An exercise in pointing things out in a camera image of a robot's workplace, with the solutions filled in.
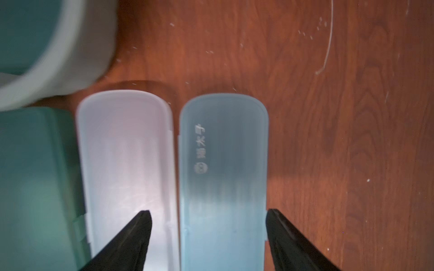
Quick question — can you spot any grey plastic storage tray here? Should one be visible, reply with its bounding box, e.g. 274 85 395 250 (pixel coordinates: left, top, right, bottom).
1 1 118 111

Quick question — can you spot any clear pencil case with label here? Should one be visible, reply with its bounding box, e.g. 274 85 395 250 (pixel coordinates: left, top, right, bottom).
76 90 180 271

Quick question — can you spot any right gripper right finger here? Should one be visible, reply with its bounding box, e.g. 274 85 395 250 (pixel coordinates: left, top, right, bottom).
266 209 339 271

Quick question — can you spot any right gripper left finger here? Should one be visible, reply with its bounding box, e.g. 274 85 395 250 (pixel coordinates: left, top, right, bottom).
82 211 153 271

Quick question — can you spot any blue pencil case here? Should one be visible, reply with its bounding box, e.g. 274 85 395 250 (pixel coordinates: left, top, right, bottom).
178 93 269 271

